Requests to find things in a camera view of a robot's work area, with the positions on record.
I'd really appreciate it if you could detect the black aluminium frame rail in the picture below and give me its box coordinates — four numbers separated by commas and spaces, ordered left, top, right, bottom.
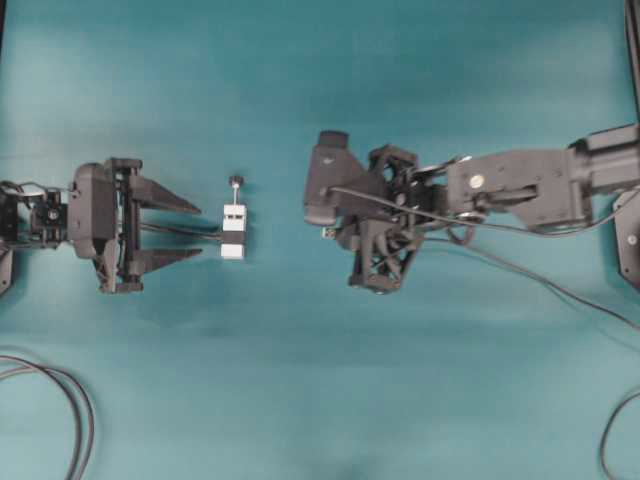
624, 0, 640, 112

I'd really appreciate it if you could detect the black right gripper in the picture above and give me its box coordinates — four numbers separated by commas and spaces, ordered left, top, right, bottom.
336, 145, 447, 293

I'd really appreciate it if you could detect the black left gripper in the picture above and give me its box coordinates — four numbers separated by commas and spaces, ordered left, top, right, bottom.
97, 157, 202, 293

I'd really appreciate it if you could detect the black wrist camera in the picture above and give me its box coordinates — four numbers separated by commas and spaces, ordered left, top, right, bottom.
67, 163, 117, 260
303, 130, 375, 227

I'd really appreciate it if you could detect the black USB male cable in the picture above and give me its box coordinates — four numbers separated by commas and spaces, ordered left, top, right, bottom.
322, 225, 640, 331

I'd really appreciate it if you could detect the black camera cable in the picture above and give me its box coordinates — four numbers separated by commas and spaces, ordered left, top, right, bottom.
327, 185, 640, 236

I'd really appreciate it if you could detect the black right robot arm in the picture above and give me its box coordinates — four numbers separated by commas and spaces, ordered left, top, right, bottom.
305, 124, 639, 293

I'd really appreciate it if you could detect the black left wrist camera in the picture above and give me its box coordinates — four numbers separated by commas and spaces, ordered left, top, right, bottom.
67, 163, 117, 260

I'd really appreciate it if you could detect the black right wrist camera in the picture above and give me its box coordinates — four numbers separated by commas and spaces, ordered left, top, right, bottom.
303, 130, 375, 227

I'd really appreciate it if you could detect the white clamp vise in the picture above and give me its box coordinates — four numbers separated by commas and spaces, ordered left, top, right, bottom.
220, 175, 248, 260

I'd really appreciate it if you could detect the black cable loop right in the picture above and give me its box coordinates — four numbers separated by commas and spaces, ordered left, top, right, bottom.
599, 389, 640, 480

